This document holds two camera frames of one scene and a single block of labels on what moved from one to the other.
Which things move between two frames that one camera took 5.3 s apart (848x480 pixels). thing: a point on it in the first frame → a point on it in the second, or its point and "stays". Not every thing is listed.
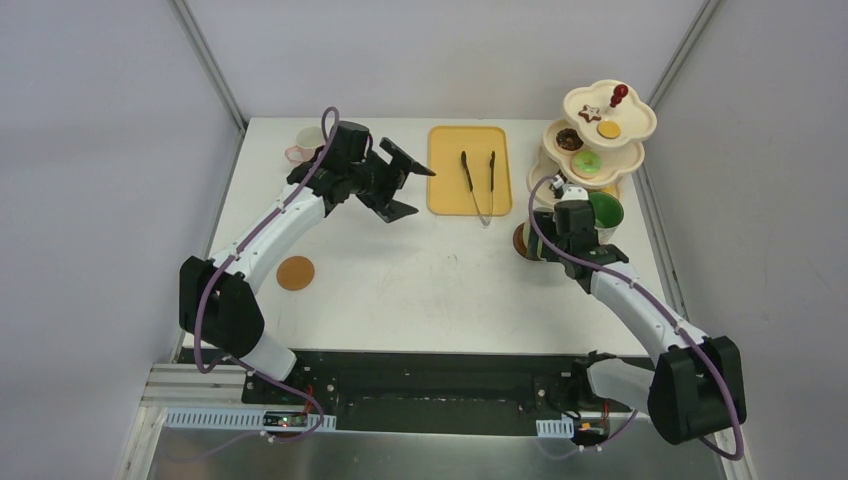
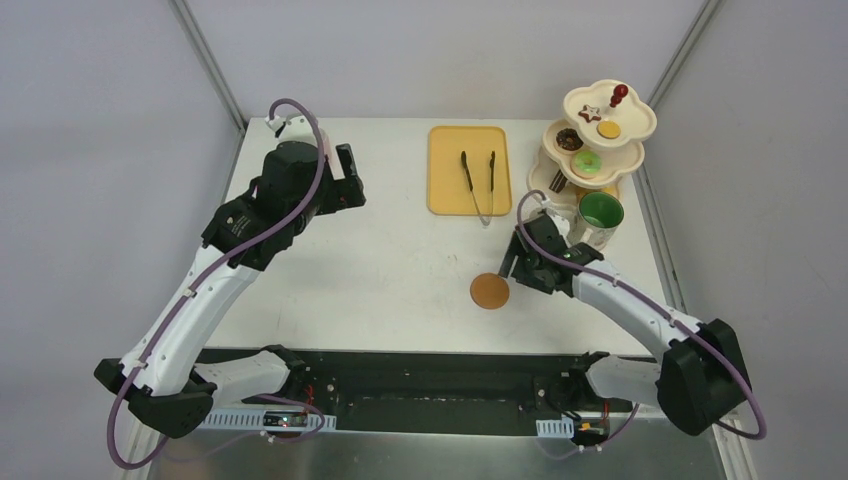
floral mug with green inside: x=608 y=216 stays
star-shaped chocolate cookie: x=590 y=113 stays
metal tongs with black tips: x=492 y=177 stays
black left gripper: x=385 y=179 → x=346 y=175
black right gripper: x=542 y=241 → x=515 y=258
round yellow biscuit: x=608 y=129 stays
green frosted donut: x=587 y=162 stays
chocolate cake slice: x=557 y=185 stays
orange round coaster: x=294 y=273 → x=489 y=291
